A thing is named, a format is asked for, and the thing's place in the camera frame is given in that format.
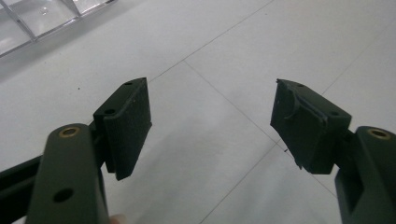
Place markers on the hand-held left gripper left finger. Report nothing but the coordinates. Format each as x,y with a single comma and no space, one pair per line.
74,161

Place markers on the clear plastic compartment tray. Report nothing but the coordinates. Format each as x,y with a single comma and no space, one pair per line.
37,21

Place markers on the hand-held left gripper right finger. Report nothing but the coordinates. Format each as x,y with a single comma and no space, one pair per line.
314,130

